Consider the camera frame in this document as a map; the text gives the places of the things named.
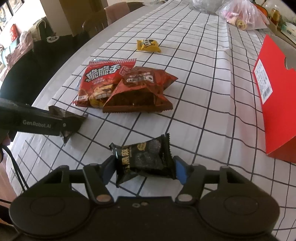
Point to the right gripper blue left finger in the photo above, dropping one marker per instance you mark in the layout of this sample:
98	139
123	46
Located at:
97	176

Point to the black sesame snack packet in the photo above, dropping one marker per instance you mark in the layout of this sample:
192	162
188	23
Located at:
151	158

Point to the red lion snack bag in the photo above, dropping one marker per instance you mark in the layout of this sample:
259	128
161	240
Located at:
99	80

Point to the amber bottle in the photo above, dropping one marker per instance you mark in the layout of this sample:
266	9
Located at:
275	16

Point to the white black grid tablecloth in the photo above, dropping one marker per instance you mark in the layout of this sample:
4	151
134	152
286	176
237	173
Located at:
216	119

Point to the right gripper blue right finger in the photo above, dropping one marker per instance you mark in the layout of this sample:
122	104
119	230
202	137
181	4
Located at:
192	178

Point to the clear plastic bag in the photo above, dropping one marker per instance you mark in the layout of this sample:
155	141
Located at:
206	6

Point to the black chair with jacket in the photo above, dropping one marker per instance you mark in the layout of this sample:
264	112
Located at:
32	72

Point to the red cardboard box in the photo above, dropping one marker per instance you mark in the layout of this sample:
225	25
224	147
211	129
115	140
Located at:
276	87

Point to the pink plastic bag of snacks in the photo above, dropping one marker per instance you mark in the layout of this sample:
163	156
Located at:
243	14

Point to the tissue box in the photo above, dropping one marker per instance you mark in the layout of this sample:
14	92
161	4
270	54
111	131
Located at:
288	29

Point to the brown Oreo snack bag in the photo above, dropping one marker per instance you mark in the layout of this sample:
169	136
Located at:
141	90

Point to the wooden chair with pink towel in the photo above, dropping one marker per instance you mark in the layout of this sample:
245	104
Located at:
100	20

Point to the yellow snack packet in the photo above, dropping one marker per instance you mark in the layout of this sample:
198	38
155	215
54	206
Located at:
148	45

